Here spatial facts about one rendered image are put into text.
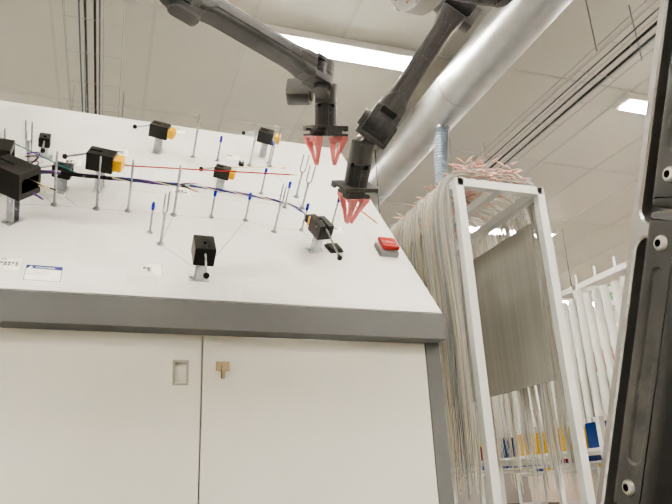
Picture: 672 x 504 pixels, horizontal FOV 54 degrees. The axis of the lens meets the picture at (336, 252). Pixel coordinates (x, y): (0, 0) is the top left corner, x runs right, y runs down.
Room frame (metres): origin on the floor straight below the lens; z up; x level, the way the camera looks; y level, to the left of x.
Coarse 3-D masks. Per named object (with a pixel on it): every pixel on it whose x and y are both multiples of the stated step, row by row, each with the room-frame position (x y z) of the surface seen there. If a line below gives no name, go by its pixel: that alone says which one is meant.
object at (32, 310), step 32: (0, 320) 1.24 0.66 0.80; (32, 320) 1.26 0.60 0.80; (64, 320) 1.28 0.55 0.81; (96, 320) 1.31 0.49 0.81; (128, 320) 1.33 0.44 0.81; (160, 320) 1.35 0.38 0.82; (192, 320) 1.38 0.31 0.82; (224, 320) 1.40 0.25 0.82; (256, 320) 1.43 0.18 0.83; (288, 320) 1.45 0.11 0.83; (320, 320) 1.48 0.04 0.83; (352, 320) 1.51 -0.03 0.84; (384, 320) 1.54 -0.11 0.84; (416, 320) 1.57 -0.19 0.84
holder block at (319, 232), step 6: (312, 216) 1.60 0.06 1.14; (318, 216) 1.60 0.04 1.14; (324, 216) 1.61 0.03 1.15; (312, 222) 1.60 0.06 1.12; (318, 222) 1.58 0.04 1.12; (324, 222) 1.59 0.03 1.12; (330, 222) 1.60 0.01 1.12; (312, 228) 1.60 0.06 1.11; (318, 228) 1.58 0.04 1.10; (324, 228) 1.58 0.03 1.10; (330, 228) 1.59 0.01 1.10; (312, 234) 1.61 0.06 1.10; (318, 234) 1.59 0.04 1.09; (324, 234) 1.59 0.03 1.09; (330, 234) 1.60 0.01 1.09
